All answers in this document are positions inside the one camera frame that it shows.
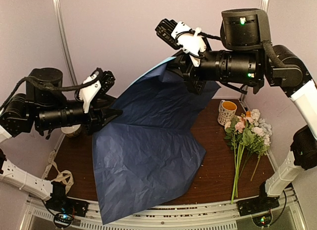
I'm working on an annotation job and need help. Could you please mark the blue wrapping paper sheet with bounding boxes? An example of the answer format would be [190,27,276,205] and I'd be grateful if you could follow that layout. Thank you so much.
[92,60,219,224]

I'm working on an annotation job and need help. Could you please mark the blue hydrangea flower bunch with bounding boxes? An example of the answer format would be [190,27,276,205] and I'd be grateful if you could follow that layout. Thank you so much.
[224,109,272,203]

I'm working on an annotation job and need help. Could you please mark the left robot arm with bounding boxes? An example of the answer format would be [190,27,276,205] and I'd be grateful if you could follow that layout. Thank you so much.
[0,67,122,212]

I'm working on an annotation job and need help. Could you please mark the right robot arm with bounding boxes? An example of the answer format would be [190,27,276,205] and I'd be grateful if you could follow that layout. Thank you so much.
[156,8,317,216]

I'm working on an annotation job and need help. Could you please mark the white fluted ceramic dish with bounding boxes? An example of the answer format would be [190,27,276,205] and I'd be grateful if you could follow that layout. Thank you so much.
[61,124,81,138]

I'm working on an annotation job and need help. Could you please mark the floral ceramic mug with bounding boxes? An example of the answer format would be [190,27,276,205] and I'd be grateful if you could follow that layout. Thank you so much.
[217,100,237,126]

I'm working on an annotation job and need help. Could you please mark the cream ribbon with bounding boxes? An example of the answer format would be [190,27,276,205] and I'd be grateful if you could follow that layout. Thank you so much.
[42,150,74,194]

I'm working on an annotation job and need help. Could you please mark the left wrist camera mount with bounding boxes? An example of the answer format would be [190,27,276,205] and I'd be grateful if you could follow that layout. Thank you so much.
[74,68,115,114]

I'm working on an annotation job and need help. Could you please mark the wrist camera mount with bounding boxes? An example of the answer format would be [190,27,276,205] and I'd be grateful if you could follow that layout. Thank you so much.
[155,18,207,67]
[74,68,115,114]

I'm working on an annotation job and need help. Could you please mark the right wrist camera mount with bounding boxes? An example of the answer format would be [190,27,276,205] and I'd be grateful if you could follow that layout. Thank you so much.
[155,18,207,67]

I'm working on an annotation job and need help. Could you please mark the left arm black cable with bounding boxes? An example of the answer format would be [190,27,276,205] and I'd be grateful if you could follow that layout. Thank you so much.
[0,76,100,112]

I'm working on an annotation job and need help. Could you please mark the left aluminium corner post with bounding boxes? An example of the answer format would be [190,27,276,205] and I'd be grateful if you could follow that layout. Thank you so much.
[53,0,78,85]

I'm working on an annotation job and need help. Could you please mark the front aluminium rail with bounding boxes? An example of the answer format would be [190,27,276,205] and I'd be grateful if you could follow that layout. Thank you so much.
[19,187,308,230]

